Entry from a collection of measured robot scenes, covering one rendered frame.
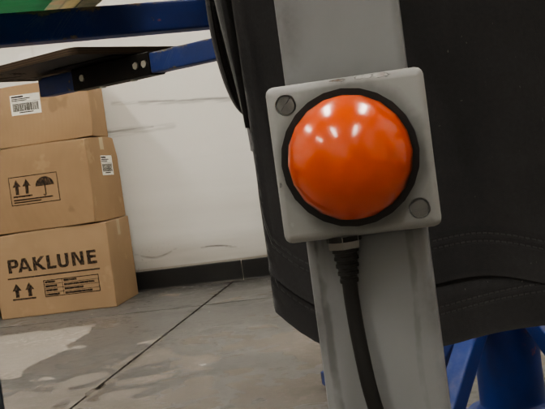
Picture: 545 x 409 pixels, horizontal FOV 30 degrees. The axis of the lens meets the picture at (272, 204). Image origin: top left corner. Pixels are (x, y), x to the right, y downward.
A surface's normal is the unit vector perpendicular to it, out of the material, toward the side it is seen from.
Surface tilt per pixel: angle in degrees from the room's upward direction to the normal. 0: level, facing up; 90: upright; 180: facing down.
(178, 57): 90
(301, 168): 99
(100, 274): 90
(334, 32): 90
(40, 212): 92
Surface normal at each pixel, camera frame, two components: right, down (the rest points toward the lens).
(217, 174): -0.15, 0.07
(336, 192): -0.21, 0.56
